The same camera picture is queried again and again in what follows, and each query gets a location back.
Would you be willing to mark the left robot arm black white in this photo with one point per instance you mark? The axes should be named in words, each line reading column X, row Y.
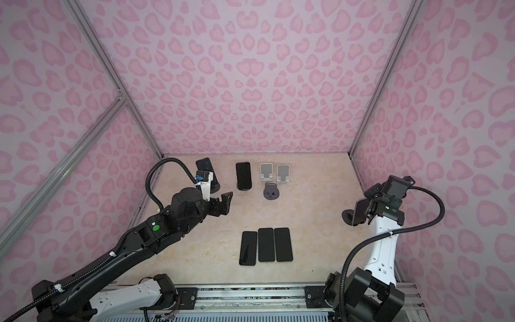
column 80, row 296

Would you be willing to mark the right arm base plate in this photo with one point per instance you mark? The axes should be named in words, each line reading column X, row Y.
column 315, row 297

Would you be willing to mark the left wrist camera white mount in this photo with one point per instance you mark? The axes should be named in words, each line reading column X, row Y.
column 204, row 180

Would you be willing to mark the dark round stand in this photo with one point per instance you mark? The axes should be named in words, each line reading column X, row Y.
column 271, row 191
column 214, row 188

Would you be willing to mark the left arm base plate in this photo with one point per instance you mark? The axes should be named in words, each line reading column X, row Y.
column 188, row 297

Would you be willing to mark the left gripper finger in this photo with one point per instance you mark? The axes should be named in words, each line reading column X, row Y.
column 226, row 198
column 224, row 209

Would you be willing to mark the left aluminium frame diagonal bar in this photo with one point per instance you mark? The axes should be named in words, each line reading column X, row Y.
column 27, row 213

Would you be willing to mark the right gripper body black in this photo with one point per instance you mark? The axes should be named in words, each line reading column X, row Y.
column 376, row 193

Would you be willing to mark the left corner aluminium post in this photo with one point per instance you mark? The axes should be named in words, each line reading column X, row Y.
column 85, row 25

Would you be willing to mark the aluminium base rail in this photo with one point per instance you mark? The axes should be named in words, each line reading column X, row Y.
column 215, row 302

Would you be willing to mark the purple phone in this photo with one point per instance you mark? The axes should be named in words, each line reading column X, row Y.
column 206, row 165

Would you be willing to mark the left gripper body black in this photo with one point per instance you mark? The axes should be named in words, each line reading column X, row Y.
column 212, row 207

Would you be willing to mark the corner aluminium post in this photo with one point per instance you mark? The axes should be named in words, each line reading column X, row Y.
column 85, row 25
column 407, row 28

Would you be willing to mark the blue phone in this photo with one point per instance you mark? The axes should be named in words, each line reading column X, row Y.
column 244, row 176

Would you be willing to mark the black phone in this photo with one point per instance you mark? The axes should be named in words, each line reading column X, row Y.
column 283, row 245
column 360, row 212
column 266, row 247

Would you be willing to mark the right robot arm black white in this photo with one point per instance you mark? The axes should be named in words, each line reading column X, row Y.
column 365, row 289

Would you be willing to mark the right corner aluminium post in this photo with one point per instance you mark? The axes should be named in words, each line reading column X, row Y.
column 407, row 28

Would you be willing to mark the white folding stand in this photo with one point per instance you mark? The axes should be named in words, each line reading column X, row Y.
column 283, row 173
column 266, row 172

